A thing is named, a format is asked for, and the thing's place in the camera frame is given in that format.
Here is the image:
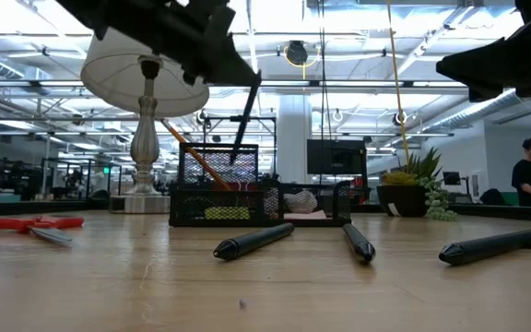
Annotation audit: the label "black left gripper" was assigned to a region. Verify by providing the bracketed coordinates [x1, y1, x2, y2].
[55, 0, 263, 88]

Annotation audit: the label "black pen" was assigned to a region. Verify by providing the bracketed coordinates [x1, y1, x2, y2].
[438, 229, 531, 267]
[230, 73, 263, 164]
[212, 221, 296, 263]
[342, 222, 377, 265]

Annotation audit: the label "yellow pencil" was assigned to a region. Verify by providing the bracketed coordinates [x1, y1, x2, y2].
[160, 118, 230, 191]

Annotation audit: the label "black mesh desk organizer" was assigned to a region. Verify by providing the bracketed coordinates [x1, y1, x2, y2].
[168, 141, 352, 228]

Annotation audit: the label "pink sticky note pad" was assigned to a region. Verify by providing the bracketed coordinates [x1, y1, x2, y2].
[283, 209, 329, 221]

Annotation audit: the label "red handled scissors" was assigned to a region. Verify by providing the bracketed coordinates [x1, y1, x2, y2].
[0, 214, 86, 246]

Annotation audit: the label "black office chair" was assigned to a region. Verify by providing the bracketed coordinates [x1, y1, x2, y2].
[478, 187, 510, 207]

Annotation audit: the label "white shade table lamp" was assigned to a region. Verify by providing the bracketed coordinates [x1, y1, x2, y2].
[79, 25, 211, 215]

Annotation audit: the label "black monitor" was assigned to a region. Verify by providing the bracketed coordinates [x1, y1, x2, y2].
[306, 138, 368, 176]

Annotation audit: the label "potted succulent plant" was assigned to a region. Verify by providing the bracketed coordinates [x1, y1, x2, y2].
[375, 147, 459, 223]

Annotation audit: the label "black ceiling cable reel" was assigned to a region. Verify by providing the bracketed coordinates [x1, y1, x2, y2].
[285, 40, 310, 67]

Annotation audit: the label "yellow hanging cable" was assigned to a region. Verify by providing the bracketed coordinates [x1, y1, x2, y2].
[384, 0, 410, 163]

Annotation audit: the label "black hanging cable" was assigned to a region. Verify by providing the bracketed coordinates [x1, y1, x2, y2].
[315, 0, 334, 185]

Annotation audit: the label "clear bundled cable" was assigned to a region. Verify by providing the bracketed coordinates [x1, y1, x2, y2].
[283, 189, 319, 215]

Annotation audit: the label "black aluminium table frame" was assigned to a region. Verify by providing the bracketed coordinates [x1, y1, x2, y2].
[0, 197, 531, 224]

